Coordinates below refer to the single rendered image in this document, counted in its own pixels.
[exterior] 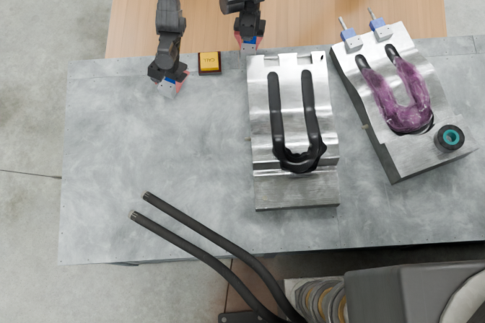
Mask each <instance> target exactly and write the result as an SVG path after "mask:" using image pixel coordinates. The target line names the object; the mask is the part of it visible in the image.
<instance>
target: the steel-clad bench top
mask: <svg viewBox="0 0 485 323"><path fill-rule="evenodd" d="M411 40H412V42H413V44H414V45H415V47H416V49H417V50H418V51H419V52H420V53H421V54H422V55H423V56H424V57H425V58H426V59H427V60H428V61H429V62H430V63H431V64H432V65H433V67H434V69H435V71H436V72H437V75H438V77H439V79H440V82H441V85H442V88H443V90H444V93H445V96H446V98H447V101H448V103H449V105H450V107H451V109H452V111H453V112H454V114H455V116H456V115H460V114H461V115H462V116H463V118H464V120H465V122H466V123H467V125H468V127H469V129H470V131H471V132H472V134H473V137H474V138H475V140H476V142H477V144H478V145H479V149H477V150H476V151H474V152H473V153H471V154H469V155H468V156H466V157H464V158H462V159H459V160H456V161H453V162H451V163H449V164H446V165H443V166H441V167H438V168H436V169H432V170H430V171H428V172H425V173H422V174H419V175H417V176H415V177H412V178H409V179H407V180H404V181H402V182H398V183H396V184H394V185H391V183H390V181H389V179H388V177H387V175H386V173H385V170H384V169H383V166H382V164H381V163H380V160H379V158H378V156H377V154H376V152H375V150H374V147H373V145H372V143H371V141H370V139H369V137H368V135H367V132H366V130H365V129H363V130H362V126H363V125H362V121H361V120H360V118H359V116H358V114H357V111H356V109H355V107H354V105H353V103H352V101H351V99H350V97H349V94H348V92H347V90H346V88H345V86H344V83H343V82H342V80H341V77H340V76H339V74H338V72H337V69H336V67H335V65H334V63H333V61H332V59H331V56H330V54H329V52H330V49H331V46H332V45H335V44H329V45H307V46H295V47H283V48H261V49H257V51H256V56H259V55H264V57H267V56H278V54H282V53H297V55H301V54H311V52H316V51H325V59H326V65H327V72H328V86H329V93H330V100H331V111H332V115H333V121H334V124H335V127H336V132H337V136H338V145H339V153H340V159H339V161H338V164H337V174H338V186H339V192H340V199H341V204H340V205H339V206H338V207H327V208H303V209H292V210H279V211H255V193H254V181H253V160H252V148H251V141H245V137H248V136H250V115H249V104H248V82H247V71H246V60H242V59H241V57H240V50H228V51H221V57H222V74H218V75H206V76H199V75H198V53H182V54H180V59H179V61H183V62H184V63H185V64H187V65H188V68H187V69H186V71H189V72H190V74H189V75H188V77H187V78H186V80H185V81H184V82H183V84H182V87H181V88H180V91H179V92H178V93H176V95H175V97H174V99H170V98H169V97H166V96H163V95H161V94H160V93H159V91H158V89H157V87H158V86H159V84H160V83H158V84H155V83H154V81H152V80H151V79H150V77H149V76H147V69H148V66H149V65H150V64H151V62H152V61H153V60H154V59H155V56H137V57H125V58H104V59H92V60H80V61H68V72H67V86H66V113H65V128H64V155H63V169H62V183H61V210H60V224H59V238H58V265H80V264H92V263H105V262H128V261H141V260H164V259H177V258H189V257H194V256H193V255H190V254H188V253H187V252H185V251H184V250H182V249H181V248H179V247H176V246H175V245H174V244H172V243H170V242H169V241H167V240H165V239H163V238H162V237H160V236H158V235H156V234H155V233H153V232H151V231H150V230H148V229H146V228H144V227H143V226H141V225H139V224H138V223H136V222H135V221H132V220H131V219H129V218H128V213H129V212H130V211H131V210H135V211H137V212H138V213H140V214H142V215H143V216H146V217H147V218H149V219H151V220H152V221H154V222H156V223H157V224H159V225H161V226H163V227H165V228H166V229H168V230H170V231H171V232H173V233H175V234H177V235H178V236H180V237H182V238H184V239H185V240H187V241H189V242H190V243H192V244H194V245H196V246H197V247H199V248H201V249H202V250H204V251H206V252H208V253H209V254H211V255H212V256H225V255H232V254H230V253H229V252H228V251H226V250H224V249H222V248H221V247H219V246H218V245H216V244H215V243H213V242H211V241H209V240H208V239H206V238H205V237H203V236H201V235H200V234H198V233H196V232H195V231H194V230H192V229H190V228H188V227H187V226H185V225H184V224H182V223H181V222H179V221H177V220H175V219H174V218H172V217H171V216H169V215H167V214H166V213H164V212H163V211H161V210H160V209H158V208H156V207H154V206H153V205H151V204H150V203H148V202H146V201H145V200H143V199H142V198H141V193H142V192H143V191H144V190H147V191H148V192H150V193H152V194H153V195H155V196H157V197H158V198H160V199H162V200H163V201H165V202H166V203H169V204H170V205H172V206H173V207H175V208H177V209H178V210H179V211H182V212H183V213H185V214H186V215H188V216H190V217H191V218H193V219H195V220H197V221H198V222H200V223H201V224H203V225H204V226H206V227H208V228H210V229H211V230H213V231H215V232H216V233H218V234H220V235H221V236H223V237H224V238H226V239H228V240H230V241H231V242H233V243H234V244H236V245H237V246H239V247H241V248H243V249H244V250H245V251H247V252H249V253H250V254H261V253H273V252H297V251H309V250H322V249H346V248H357V247H381V246H393V245H406V244H429V243H442V242H466V241H478V240H485V35H465V36H453V37H431V38H419V39H411ZM238 57H239V60H238ZM336 212H337V213H336ZM337 219H338V220H337Z"/></svg>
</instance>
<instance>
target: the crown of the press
mask: <svg viewBox="0 0 485 323"><path fill-rule="evenodd" d="M344 287H345V294H346V305H347V312H348V319H349V323H485V260H467V261H454V262H431V263H419V264H406V265H394V266H388V267H376V268H370V269H364V270H353V271H349V272H346V273H345V274H344Z"/></svg>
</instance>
